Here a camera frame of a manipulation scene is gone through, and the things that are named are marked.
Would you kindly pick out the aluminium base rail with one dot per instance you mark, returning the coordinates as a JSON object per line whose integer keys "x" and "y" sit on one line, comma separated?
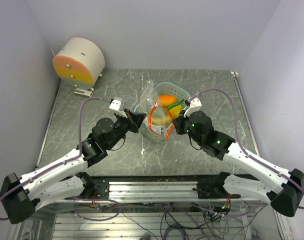
{"x": 155, "y": 191}

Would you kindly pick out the orange toy mango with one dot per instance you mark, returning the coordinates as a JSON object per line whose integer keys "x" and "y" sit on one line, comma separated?
{"x": 167, "y": 100}

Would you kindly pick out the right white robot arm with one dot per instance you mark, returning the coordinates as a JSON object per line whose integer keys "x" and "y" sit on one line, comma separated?
{"x": 283, "y": 189}

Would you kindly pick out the yellow toy banana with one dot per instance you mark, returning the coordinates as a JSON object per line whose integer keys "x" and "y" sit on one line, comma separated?
{"x": 164, "y": 119}

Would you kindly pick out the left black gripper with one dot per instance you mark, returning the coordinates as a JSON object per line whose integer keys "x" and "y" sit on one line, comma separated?
{"x": 137, "y": 118}

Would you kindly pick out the small white bracket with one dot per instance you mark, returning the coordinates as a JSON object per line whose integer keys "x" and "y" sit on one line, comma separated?
{"x": 83, "y": 93}

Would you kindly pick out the light blue plastic basket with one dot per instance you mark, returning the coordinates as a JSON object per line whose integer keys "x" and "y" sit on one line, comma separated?
{"x": 169, "y": 88}

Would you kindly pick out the white corner clip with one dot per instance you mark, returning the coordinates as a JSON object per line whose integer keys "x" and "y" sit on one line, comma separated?
{"x": 235, "y": 74}

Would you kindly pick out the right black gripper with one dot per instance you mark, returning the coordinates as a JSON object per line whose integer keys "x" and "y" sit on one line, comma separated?
{"x": 178, "y": 122}

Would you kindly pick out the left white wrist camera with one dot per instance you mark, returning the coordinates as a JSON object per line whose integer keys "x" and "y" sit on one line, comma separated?
{"x": 117, "y": 106}

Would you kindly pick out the round cream drawer box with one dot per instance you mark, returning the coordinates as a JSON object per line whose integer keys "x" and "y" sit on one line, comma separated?
{"x": 79, "y": 63}

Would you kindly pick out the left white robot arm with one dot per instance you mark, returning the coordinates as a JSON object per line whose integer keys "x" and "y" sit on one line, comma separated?
{"x": 21, "y": 196}

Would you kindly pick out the green toy pepper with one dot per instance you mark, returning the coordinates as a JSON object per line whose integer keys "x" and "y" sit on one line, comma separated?
{"x": 175, "y": 104}

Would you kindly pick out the clear zip bag orange zipper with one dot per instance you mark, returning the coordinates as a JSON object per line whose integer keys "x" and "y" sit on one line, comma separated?
{"x": 149, "y": 103}

